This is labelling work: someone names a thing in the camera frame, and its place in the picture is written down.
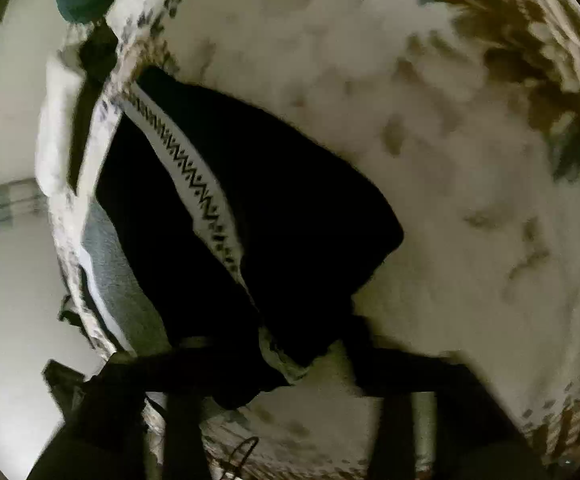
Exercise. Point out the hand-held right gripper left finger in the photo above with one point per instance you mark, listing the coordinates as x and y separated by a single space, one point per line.
180 410

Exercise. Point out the grey cloth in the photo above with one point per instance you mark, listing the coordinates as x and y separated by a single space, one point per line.
120 270

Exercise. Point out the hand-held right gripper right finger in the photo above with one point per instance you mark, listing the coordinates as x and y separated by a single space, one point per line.
395 425

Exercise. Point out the black garment with patterned band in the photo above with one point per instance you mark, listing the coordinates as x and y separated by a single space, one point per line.
295 200

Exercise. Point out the floral bed blanket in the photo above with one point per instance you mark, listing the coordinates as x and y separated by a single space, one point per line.
445 210

